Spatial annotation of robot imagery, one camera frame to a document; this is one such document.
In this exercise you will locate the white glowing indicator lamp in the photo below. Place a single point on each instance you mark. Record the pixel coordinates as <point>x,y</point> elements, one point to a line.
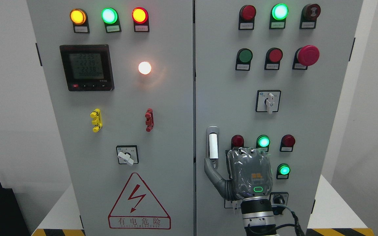
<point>144,68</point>

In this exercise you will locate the green indicator lamp top right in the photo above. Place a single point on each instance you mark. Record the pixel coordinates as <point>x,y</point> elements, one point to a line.
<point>278,16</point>

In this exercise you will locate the dark red buzzer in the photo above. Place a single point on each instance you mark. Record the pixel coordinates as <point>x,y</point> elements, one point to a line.
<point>309,16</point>

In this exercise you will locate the left door white selector switch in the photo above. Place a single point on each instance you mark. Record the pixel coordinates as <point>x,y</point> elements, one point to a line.
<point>127,154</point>

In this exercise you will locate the red indicator lamp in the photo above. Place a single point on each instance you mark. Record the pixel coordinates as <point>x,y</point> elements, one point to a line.
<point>247,17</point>
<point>237,141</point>
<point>140,18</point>
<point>287,143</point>

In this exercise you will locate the white platform with hazard stripes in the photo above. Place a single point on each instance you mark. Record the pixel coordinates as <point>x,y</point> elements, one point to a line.
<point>331,216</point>

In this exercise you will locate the red push button upper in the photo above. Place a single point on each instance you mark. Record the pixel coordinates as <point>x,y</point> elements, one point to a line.
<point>273,58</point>

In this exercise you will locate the green push button upper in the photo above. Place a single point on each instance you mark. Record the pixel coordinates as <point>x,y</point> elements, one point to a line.
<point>243,59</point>

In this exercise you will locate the upper right white selector switch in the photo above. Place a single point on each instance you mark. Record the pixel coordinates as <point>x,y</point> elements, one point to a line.
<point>268,101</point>

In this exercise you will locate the red indicator lamp top left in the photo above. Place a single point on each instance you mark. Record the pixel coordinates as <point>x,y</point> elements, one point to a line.
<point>140,18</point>

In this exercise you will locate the green indicator lamp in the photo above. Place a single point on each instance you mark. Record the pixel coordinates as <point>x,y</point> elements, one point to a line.
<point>278,16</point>
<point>262,143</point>
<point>111,20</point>

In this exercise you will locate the lower white selector switch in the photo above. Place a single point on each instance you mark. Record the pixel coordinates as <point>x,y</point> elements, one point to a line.
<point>233,205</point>

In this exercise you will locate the red terminal connector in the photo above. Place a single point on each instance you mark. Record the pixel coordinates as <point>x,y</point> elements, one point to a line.
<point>149,120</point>

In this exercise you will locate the left grey cabinet door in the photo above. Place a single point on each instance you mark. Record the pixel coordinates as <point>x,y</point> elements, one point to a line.
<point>166,153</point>

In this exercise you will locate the lit green push button lower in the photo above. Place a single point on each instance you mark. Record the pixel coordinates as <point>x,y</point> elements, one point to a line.
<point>283,171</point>

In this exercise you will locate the black digital power meter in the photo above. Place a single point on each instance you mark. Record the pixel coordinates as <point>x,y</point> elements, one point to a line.
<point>87,67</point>

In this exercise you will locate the red electric hazard warning sticker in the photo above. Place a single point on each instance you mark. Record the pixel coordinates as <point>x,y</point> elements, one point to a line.
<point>138,208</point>

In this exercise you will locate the yellow terminal connector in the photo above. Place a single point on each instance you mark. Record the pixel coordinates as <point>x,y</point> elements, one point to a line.
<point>97,120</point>

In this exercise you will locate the green indicator lamp middle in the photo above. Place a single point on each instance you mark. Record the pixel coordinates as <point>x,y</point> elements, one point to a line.
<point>262,143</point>

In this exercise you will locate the yellow indicator lamp top left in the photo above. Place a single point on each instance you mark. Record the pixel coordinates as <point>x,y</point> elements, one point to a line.
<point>79,20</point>

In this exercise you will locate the black box with antenna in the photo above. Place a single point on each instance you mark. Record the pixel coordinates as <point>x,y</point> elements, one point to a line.
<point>12,222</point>

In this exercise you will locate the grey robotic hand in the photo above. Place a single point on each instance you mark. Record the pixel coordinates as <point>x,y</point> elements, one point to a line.
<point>250,171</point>

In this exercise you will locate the red indicator lamp top right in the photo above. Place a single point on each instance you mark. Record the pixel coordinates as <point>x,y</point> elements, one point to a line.
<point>247,17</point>

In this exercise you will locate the red emergency stop mushroom button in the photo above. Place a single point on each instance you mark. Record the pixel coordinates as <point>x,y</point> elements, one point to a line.
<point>305,57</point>

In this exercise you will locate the red indicator lamp middle right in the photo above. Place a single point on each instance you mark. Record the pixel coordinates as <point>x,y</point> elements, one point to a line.
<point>287,143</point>

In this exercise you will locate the green indicator lamp top left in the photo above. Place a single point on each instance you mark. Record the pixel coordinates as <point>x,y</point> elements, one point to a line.
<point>111,20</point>

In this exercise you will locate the right grey cabinet door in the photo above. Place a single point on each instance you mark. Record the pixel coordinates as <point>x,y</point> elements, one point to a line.
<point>226,98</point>

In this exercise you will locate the grey cabinet door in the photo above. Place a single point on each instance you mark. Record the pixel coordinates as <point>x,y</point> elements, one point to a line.
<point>166,153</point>
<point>226,98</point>

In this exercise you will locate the black rotary selector switch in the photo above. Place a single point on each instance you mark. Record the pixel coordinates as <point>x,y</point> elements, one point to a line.
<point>278,198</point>

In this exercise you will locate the silver door lock handle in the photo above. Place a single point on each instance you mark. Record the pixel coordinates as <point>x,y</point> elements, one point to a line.
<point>212,145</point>

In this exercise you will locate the red indicator lamp middle left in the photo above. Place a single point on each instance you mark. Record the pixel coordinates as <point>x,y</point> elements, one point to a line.
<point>237,141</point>

